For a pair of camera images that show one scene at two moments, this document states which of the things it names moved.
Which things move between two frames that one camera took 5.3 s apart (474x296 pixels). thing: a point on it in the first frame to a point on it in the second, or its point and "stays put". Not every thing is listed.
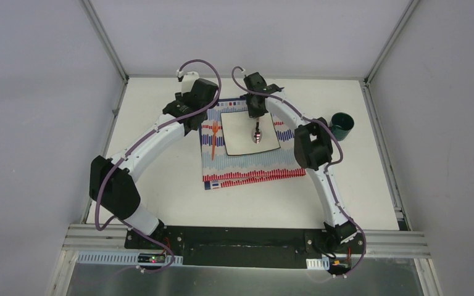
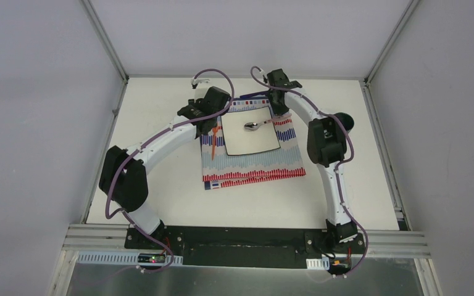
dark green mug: x=341 y=124 stays put
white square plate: x=239 y=128 stays put
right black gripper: x=253 y=113 to x=278 y=110
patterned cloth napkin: x=266 y=167 stays put
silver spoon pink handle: x=257 y=134 to x=253 y=126
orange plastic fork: x=215 y=127 stays put
